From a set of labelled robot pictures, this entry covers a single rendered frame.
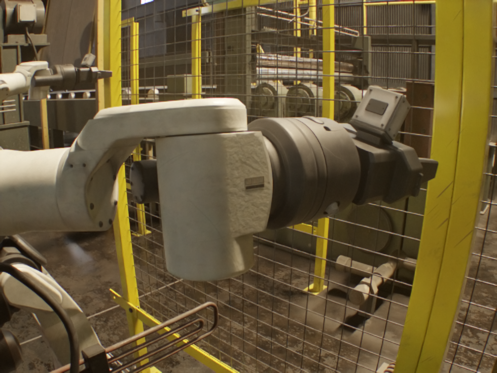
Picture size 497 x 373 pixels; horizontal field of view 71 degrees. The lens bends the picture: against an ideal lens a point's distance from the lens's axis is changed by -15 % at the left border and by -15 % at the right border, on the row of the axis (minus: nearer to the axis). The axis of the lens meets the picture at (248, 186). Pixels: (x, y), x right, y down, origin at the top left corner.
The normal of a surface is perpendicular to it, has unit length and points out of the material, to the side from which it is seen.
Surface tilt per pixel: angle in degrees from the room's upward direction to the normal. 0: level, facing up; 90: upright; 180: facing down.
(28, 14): 90
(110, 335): 0
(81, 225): 128
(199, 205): 83
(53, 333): 115
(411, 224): 90
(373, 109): 59
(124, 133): 83
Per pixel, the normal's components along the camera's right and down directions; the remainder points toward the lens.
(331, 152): 0.54, -0.27
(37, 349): 0.00, -0.97
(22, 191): -0.04, -0.01
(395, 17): -0.67, 0.19
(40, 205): -0.03, 0.33
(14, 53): 0.74, 0.18
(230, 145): 0.59, 0.08
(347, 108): -0.44, 0.26
